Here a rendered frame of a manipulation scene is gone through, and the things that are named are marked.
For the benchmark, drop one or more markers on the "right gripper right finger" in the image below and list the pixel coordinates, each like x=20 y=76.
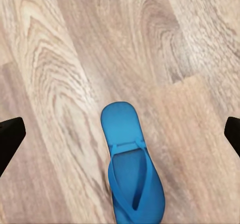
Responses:
x=232 y=133

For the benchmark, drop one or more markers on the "sandal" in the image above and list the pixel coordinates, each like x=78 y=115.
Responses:
x=137 y=191

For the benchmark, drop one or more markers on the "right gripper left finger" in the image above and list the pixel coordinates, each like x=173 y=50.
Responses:
x=12 y=133

